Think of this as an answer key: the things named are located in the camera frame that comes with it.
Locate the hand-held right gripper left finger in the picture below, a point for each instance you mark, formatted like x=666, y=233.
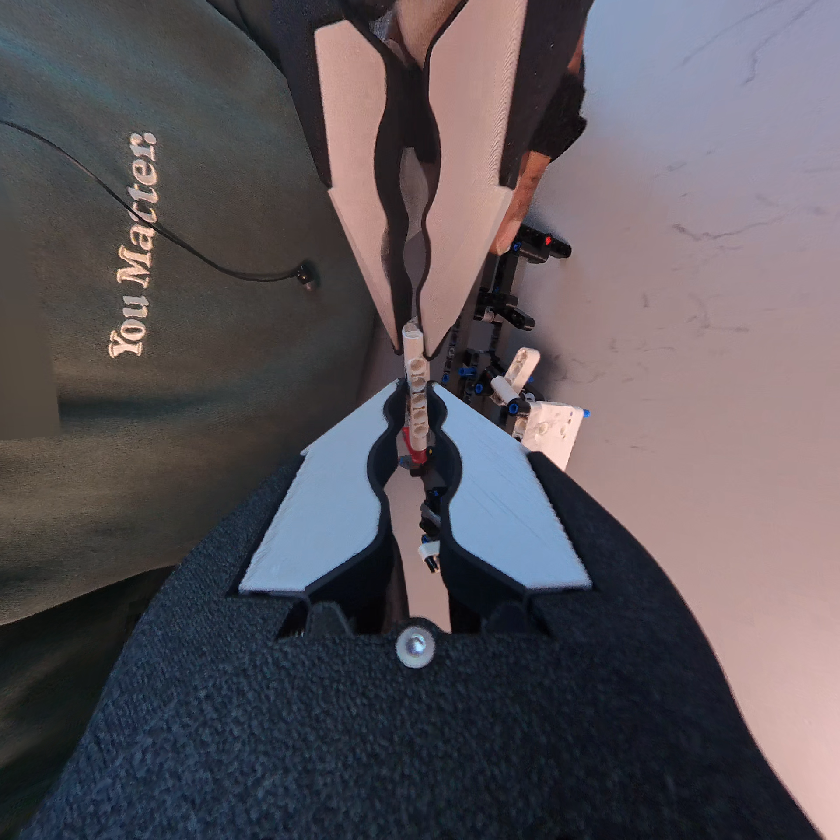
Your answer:
x=315, y=525

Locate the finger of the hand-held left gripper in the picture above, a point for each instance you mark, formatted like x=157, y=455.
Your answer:
x=472, y=164
x=351, y=131

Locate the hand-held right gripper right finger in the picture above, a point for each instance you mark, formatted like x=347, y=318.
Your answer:
x=505, y=518

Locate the toy truck chassis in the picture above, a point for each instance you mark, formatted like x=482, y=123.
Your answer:
x=499, y=308

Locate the grey desk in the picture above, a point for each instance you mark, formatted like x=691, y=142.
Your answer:
x=689, y=394

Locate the person's torso in green sweatshirt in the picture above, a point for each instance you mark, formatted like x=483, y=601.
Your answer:
x=197, y=426

